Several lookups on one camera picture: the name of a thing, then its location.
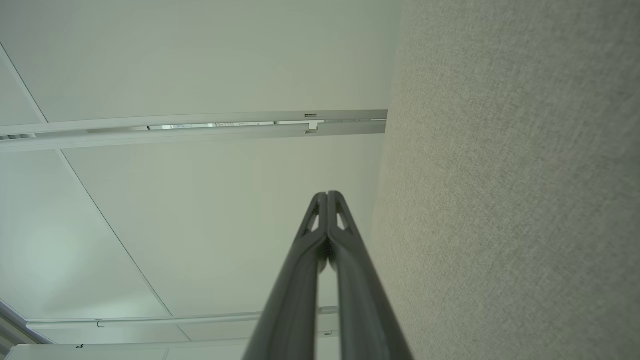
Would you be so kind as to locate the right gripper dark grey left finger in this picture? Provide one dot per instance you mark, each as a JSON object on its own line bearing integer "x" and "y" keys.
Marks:
{"x": 295, "y": 300}

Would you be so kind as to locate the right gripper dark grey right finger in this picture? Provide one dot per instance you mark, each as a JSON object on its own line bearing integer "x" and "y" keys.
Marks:
{"x": 362, "y": 310}

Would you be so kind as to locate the long white ceiling track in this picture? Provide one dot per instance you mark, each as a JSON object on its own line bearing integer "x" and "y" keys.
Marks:
{"x": 210, "y": 134}

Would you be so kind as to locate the thin white ceiling rail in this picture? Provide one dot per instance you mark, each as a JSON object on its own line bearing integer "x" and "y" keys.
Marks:
{"x": 165, "y": 319}

